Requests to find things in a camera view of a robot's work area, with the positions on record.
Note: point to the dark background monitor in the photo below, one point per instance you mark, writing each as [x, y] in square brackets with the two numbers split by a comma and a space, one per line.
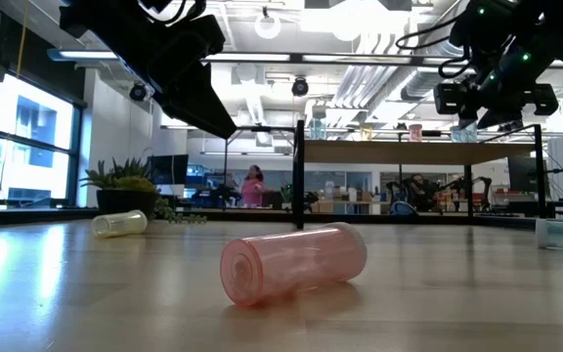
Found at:
[523, 173]

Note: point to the blue round object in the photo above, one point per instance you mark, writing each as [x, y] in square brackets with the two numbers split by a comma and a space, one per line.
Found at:
[402, 208]

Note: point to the pink medicine bottle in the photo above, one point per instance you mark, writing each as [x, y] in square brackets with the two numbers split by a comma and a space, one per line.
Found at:
[286, 264]
[415, 134]

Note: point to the black background robot station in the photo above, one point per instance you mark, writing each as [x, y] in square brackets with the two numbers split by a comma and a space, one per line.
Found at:
[423, 190]

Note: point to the wooden shelf with black frame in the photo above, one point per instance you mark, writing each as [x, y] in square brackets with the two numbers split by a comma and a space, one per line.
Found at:
[408, 152]

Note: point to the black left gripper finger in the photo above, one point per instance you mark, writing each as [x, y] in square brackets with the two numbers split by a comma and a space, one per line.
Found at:
[198, 105]

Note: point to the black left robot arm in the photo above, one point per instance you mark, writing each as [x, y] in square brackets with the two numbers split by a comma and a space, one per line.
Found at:
[105, 22]

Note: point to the potted green plant black pot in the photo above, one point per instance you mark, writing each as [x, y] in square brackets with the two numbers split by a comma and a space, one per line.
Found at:
[125, 198]

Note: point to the silver air duct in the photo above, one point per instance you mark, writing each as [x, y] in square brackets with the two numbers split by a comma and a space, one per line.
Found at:
[423, 83]

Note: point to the person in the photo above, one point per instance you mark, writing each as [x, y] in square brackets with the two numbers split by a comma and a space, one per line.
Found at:
[252, 190]

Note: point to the long ceiling light strip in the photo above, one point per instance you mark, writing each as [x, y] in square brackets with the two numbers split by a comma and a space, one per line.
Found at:
[86, 55]

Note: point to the black round ceiling spotlight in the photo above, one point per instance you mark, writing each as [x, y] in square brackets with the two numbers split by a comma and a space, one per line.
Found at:
[138, 91]
[300, 86]

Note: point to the black aluminium rig frame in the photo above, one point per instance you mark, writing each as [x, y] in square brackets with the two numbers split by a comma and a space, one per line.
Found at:
[42, 217]

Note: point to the black background table frame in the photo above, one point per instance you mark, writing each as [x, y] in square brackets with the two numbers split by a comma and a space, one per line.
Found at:
[262, 128]

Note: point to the black computer monitor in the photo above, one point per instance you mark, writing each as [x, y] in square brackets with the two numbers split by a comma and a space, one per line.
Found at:
[169, 169]

